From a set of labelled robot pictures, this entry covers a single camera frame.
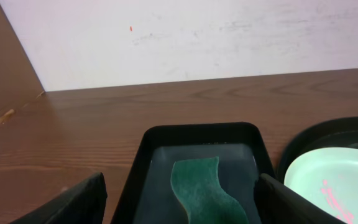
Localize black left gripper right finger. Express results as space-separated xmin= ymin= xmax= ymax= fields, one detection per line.
xmin=254 ymin=174 xmax=344 ymax=224

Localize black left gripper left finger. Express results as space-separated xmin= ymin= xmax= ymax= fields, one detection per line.
xmin=13 ymin=172 xmax=108 ymax=224

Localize mint green plate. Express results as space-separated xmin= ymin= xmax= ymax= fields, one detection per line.
xmin=284 ymin=147 xmax=358 ymax=223

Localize green yellow sponge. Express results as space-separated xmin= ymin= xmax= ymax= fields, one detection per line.
xmin=170 ymin=157 xmax=249 ymax=224

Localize black rectangular tray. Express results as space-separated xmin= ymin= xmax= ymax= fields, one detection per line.
xmin=112 ymin=122 xmax=274 ymax=223

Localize black round tray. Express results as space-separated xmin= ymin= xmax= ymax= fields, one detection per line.
xmin=277 ymin=117 xmax=358 ymax=183

